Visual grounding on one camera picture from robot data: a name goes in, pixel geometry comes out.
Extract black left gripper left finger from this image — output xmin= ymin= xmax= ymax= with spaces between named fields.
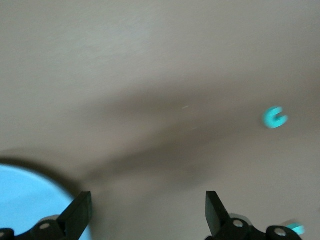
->
xmin=0 ymin=191 xmax=92 ymax=240

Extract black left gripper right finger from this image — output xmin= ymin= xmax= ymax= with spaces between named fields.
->
xmin=205 ymin=190 xmax=302 ymax=240

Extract teal letter r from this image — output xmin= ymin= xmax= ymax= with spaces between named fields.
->
xmin=284 ymin=219 xmax=306 ymax=236

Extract teal letter c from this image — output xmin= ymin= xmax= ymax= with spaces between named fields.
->
xmin=261 ymin=106 xmax=290 ymax=130

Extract blue plate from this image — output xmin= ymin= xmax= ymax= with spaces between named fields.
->
xmin=0 ymin=163 xmax=92 ymax=240

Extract brown table cover sheet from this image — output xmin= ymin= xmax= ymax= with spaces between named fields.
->
xmin=0 ymin=0 xmax=320 ymax=240

